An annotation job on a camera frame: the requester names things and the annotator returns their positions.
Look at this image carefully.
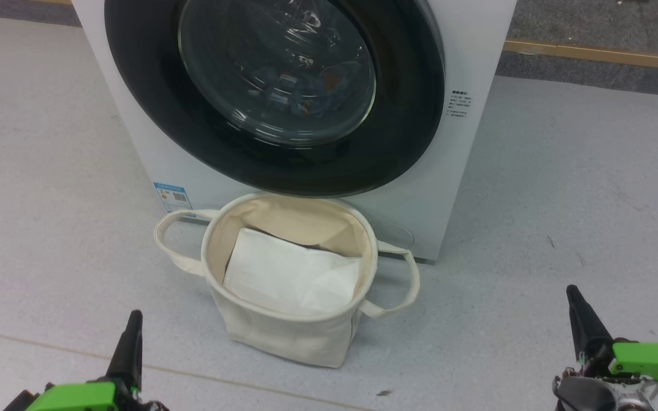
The round white filter access cover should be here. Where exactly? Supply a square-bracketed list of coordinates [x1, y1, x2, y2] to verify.
[380, 221, 415, 252]

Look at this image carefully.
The white folded cloth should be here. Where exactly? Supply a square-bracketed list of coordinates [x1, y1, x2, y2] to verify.
[223, 228, 362, 314]

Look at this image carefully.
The washing machine door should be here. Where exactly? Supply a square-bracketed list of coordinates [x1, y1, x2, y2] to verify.
[104, 0, 446, 198]

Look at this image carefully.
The blue energy label sticker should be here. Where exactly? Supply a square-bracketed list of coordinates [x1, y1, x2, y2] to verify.
[153, 182, 194, 213]

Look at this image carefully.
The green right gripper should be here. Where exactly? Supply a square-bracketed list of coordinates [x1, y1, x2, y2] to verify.
[566, 285, 658, 404]

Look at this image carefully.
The white front-load washing machine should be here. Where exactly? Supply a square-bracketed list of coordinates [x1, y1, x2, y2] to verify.
[71, 0, 518, 263]

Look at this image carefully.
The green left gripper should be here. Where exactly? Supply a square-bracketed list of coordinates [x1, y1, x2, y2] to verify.
[3, 310, 170, 411]

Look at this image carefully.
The wooden floor strip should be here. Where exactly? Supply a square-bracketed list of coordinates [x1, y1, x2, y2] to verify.
[503, 39, 658, 72]

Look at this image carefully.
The blue patterned garment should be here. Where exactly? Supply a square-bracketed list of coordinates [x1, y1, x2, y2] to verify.
[249, 60, 367, 118]

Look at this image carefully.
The cream canvas laundry basket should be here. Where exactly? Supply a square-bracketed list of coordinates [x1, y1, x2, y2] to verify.
[154, 193, 421, 369]

